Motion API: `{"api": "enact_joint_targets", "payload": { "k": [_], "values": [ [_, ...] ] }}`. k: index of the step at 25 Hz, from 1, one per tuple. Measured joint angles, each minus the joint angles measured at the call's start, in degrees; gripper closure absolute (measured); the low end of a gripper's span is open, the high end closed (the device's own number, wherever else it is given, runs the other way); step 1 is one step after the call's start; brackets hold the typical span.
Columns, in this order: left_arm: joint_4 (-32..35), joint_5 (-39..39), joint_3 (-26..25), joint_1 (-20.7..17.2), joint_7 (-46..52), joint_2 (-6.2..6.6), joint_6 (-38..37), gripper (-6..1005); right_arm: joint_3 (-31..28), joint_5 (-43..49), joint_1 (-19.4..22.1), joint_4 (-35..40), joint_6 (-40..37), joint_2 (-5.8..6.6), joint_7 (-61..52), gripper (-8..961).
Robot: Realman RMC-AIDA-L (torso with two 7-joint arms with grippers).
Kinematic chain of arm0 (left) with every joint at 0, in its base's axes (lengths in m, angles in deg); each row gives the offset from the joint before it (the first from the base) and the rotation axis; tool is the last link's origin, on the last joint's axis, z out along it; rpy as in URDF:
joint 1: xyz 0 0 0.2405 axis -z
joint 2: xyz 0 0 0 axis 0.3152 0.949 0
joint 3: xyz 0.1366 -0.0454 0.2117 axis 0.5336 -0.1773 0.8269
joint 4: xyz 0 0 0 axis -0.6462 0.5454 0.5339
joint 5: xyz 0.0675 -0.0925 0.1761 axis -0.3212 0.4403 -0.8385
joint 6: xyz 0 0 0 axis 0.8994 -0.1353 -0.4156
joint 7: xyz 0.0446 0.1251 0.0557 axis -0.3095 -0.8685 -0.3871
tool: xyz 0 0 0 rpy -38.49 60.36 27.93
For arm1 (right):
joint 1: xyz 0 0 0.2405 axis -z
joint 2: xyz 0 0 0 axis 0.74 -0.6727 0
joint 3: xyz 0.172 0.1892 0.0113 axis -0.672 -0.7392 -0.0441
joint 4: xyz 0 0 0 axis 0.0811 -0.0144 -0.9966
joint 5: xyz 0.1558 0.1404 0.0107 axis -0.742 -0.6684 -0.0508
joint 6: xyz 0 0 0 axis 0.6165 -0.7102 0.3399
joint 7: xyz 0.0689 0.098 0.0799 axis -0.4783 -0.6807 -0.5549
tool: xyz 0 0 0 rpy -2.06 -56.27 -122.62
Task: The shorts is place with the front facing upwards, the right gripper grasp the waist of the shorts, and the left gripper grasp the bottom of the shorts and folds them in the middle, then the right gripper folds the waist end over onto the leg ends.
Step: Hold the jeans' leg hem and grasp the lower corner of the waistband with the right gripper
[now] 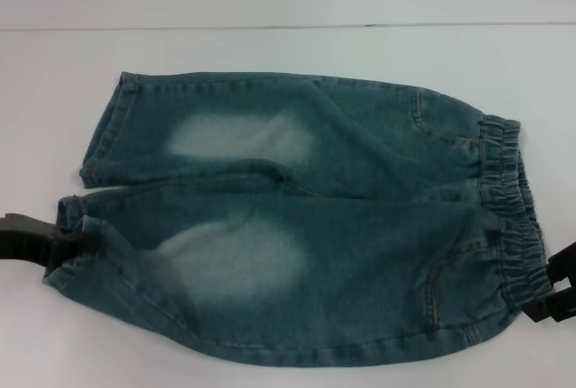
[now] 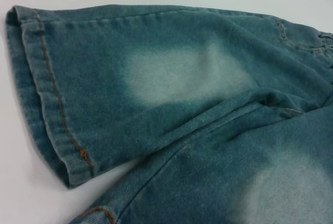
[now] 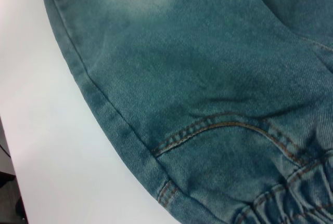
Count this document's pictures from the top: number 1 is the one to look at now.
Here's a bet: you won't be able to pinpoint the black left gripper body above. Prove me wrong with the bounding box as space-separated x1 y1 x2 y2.
0 212 60 265

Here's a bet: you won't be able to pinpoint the blue denim shorts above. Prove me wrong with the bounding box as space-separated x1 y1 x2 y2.
42 71 554 369

